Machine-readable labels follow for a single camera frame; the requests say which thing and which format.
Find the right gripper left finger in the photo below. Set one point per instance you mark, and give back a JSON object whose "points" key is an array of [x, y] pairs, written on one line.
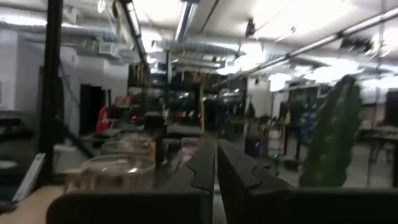
{"points": [[140, 207]]}

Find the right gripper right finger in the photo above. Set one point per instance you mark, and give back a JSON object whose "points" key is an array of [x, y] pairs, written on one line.
{"points": [[295, 208]]}

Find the pink ribbed glass candlestick holder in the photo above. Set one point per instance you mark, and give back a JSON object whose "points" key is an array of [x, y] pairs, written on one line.
{"points": [[189, 151]]}

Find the green cactus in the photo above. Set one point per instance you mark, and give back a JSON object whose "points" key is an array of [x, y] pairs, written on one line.
{"points": [[332, 133]]}

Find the silver aluminium bar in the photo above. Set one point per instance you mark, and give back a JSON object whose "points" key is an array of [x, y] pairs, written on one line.
{"points": [[29, 179]]}

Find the black desk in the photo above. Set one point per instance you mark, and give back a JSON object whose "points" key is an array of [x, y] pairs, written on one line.
{"points": [[12, 133]]}

